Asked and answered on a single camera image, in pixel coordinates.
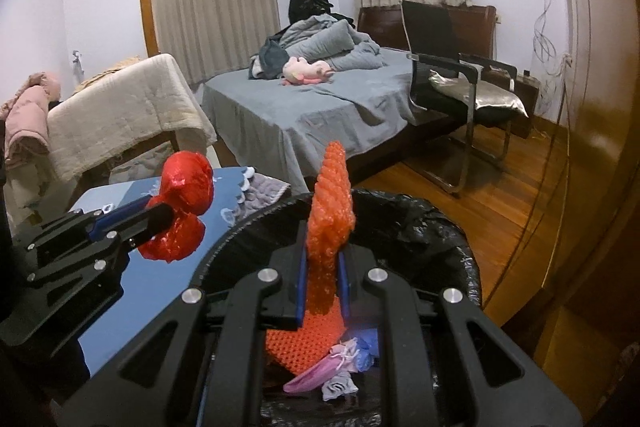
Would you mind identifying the silver chair cushion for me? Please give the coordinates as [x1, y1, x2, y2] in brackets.
[428, 70, 528, 117]

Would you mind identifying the dark blue clothing on bed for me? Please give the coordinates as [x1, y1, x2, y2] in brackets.
[248, 36, 290, 80]

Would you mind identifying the blue tree print tablecloth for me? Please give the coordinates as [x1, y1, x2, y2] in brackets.
[79, 167, 255, 374]

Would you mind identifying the pink wrapper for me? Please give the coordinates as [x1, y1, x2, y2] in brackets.
[283, 339, 360, 402]

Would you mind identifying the black cantilever chair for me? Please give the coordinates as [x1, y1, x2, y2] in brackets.
[400, 0, 528, 196]

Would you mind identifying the bed with grey sheet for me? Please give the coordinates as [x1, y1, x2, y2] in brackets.
[202, 48, 418, 194]

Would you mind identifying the beige quilt on rack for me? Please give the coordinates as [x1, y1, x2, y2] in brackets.
[48, 54, 217, 182]

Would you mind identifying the grey quilted mat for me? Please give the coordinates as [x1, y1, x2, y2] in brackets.
[234, 172, 291, 221]

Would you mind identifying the orange foam net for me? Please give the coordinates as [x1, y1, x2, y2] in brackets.
[266, 313, 346, 376]
[306, 141, 356, 315]

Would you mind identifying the coat stand with black coat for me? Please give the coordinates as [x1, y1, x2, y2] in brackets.
[288, 0, 333, 25]

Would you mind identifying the pink jacket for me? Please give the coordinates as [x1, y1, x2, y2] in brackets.
[1, 72, 61, 168]

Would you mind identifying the wooden wardrobe door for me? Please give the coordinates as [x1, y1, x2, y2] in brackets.
[485, 0, 639, 418]

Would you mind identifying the pink plush toy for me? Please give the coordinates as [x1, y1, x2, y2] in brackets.
[282, 56, 334, 86]

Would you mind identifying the grey folded duvet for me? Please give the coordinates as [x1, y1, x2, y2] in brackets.
[279, 14, 386, 72]

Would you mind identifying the wooden headboard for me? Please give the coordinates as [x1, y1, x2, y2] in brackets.
[357, 2, 497, 58]

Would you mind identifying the black lined trash bin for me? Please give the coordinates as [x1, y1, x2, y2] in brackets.
[195, 190, 482, 426]

